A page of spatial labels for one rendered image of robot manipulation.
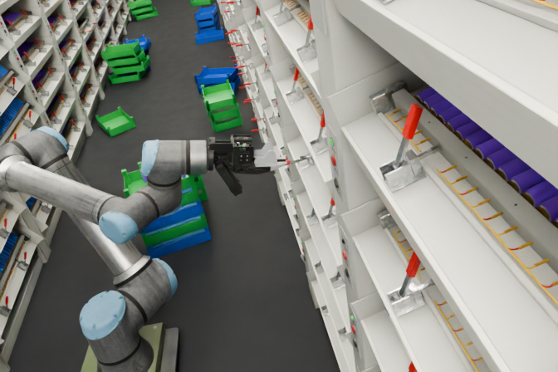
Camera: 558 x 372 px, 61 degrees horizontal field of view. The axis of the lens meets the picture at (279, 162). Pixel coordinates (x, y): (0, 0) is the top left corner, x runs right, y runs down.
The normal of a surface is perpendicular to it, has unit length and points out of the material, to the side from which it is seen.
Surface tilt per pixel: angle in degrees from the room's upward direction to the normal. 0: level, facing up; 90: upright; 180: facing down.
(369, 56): 90
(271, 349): 0
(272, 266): 0
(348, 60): 90
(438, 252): 15
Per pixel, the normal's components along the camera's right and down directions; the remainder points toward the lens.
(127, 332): 0.84, 0.15
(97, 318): -0.20, -0.82
